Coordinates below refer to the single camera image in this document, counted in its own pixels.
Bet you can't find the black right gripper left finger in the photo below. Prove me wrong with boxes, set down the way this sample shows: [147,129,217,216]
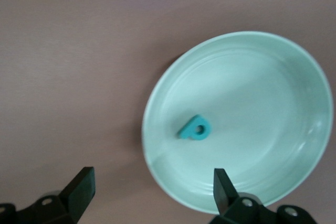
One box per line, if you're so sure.
[0,166,95,224]

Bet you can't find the teal foam letter p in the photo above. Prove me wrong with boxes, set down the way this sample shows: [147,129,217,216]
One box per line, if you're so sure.
[176,114,212,141]

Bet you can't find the brown table cover sheet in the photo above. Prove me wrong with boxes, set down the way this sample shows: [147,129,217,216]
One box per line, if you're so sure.
[0,0,336,224]

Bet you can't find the light green round plate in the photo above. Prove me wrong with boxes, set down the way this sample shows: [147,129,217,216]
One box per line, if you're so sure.
[141,30,332,215]

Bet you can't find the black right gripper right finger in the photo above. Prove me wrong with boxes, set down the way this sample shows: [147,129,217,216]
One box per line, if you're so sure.
[209,168,318,224]

